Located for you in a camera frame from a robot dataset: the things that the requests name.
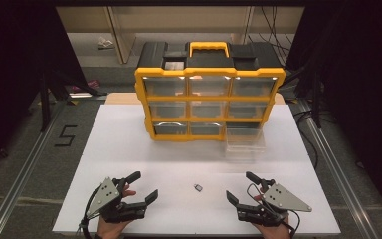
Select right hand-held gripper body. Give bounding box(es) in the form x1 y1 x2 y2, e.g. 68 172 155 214
236 178 313 229

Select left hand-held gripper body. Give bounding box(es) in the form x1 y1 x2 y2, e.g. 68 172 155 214
85 176 147 224

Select clear plastic drawer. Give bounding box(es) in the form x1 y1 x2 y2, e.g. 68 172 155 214
225 126 267 163

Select yellow and black organizer cabinet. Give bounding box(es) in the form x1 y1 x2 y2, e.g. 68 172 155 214
134 41 287 143

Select person's left hand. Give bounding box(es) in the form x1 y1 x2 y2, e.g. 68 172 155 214
96 184 137 239

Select person's right hand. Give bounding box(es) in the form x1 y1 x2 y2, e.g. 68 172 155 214
251 193 291 239

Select pink object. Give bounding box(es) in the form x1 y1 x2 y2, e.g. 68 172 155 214
71 79 101 95

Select black metal stand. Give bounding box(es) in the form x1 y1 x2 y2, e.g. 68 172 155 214
38 70 108 133

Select crumpled white paper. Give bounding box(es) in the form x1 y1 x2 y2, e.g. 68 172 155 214
96 35 116 51

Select black curtain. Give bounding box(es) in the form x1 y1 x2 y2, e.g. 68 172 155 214
0 0 93 175
286 0 382 218

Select beige wooden shelf unit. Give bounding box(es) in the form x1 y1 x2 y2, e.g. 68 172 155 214
55 5 305 68

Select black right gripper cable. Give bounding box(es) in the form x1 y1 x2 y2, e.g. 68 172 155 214
246 182 301 239

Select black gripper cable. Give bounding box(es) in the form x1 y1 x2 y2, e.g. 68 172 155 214
246 182 301 239
77 184 102 239

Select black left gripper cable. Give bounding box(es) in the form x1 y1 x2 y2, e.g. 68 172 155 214
77 184 102 239

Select aluminium floor rail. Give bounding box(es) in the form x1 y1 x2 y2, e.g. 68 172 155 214
0 99 68 239
297 99 382 239

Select black floor cable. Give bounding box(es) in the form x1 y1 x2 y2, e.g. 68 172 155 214
292 109 320 171

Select bundle of black cables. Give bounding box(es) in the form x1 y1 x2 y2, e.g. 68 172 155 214
259 5 295 67

